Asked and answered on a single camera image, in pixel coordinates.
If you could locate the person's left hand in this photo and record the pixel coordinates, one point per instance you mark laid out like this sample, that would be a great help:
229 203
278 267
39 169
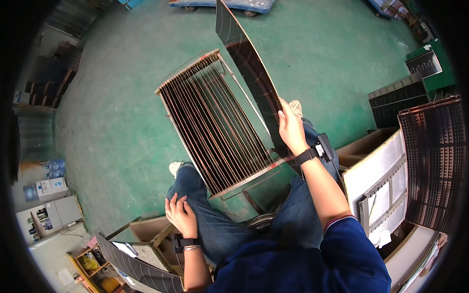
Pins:
182 219

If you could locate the person's right hand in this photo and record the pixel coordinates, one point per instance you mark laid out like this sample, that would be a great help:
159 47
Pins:
293 132

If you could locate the dark copper circuit panel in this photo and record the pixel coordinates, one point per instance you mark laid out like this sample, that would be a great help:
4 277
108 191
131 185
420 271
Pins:
252 69

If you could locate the black wrist band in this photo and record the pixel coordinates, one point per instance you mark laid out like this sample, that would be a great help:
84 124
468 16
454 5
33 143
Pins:
185 242
318 151

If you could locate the open cardboard box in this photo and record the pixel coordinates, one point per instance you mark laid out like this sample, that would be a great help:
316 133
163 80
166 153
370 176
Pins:
150 229

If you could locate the person's legs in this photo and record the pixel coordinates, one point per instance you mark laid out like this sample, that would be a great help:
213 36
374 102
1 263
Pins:
216 223

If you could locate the grey foam pad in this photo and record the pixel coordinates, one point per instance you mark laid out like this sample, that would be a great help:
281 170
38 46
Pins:
151 256

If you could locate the dark striped panel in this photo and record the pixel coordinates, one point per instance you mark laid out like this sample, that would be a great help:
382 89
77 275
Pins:
135 267

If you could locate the brown cardboard box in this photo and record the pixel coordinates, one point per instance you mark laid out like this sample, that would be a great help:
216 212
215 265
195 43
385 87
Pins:
362 144

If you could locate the metal rack of copper panels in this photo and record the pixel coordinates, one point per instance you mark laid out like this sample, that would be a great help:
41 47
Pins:
216 128

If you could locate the black round stool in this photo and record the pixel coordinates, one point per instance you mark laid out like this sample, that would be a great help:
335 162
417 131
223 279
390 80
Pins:
262 219

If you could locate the wooden shelf with items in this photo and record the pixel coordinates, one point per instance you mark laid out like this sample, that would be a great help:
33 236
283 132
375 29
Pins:
95 271

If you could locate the rack of dark panels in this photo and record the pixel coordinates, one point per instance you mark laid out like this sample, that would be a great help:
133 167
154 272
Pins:
399 100

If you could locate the person's body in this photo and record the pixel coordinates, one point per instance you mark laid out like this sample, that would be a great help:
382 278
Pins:
300 263

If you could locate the grey cabinet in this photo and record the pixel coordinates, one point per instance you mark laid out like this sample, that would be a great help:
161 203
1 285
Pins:
51 218

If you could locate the white water dispenser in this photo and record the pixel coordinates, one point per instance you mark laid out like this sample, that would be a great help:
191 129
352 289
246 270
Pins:
52 189

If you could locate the blue water bottle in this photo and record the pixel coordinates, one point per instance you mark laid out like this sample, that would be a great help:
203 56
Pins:
30 194
56 168

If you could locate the large perforated copper panel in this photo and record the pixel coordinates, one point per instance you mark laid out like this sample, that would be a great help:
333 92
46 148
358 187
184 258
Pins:
434 164

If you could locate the blue flat cart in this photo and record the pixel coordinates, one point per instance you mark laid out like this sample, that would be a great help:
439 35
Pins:
223 4

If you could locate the small dark printed panel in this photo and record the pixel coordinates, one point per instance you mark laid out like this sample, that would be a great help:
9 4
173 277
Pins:
424 64

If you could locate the green table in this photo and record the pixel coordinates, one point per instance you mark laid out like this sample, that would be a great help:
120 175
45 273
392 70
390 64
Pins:
439 69

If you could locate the grey metal frame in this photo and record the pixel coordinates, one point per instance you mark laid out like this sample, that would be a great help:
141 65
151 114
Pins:
388 183

